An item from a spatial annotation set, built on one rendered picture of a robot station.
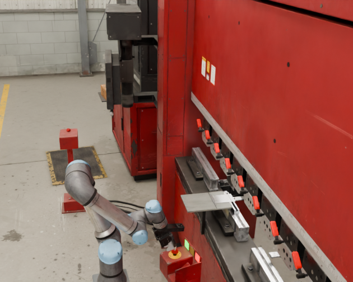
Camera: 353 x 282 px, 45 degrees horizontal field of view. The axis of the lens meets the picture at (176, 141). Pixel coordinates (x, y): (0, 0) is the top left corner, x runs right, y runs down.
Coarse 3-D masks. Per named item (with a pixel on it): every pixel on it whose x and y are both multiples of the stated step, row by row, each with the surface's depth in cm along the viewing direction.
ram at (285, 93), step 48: (240, 0) 203; (240, 48) 207; (288, 48) 159; (336, 48) 129; (240, 96) 211; (288, 96) 161; (336, 96) 130; (240, 144) 215; (288, 144) 164; (336, 144) 132; (288, 192) 166; (336, 192) 134; (336, 240) 135
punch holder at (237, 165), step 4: (236, 160) 222; (236, 164) 223; (240, 164) 217; (232, 168) 230; (236, 168) 223; (240, 168) 217; (236, 172) 223; (240, 172) 218; (244, 172) 215; (232, 176) 230; (236, 176) 223; (244, 176) 216; (232, 180) 230; (236, 180) 223; (244, 180) 217; (236, 184) 224; (244, 184) 218; (236, 188) 224; (240, 188) 219
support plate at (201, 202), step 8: (208, 192) 256; (216, 192) 256; (184, 200) 247; (192, 200) 248; (200, 200) 248; (208, 200) 248; (192, 208) 240; (200, 208) 240; (208, 208) 240; (224, 208) 241
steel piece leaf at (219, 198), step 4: (212, 196) 248; (216, 196) 252; (220, 196) 252; (224, 196) 252; (228, 196) 252; (212, 200) 248; (216, 200) 248; (220, 200) 248; (224, 200) 248; (228, 200) 248
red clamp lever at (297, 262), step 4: (292, 252) 157; (296, 252) 157; (292, 256) 157; (296, 256) 156; (296, 260) 156; (296, 264) 155; (300, 264) 155; (296, 268) 155; (300, 268) 155; (300, 272) 154; (296, 276) 154; (300, 276) 153; (304, 276) 154
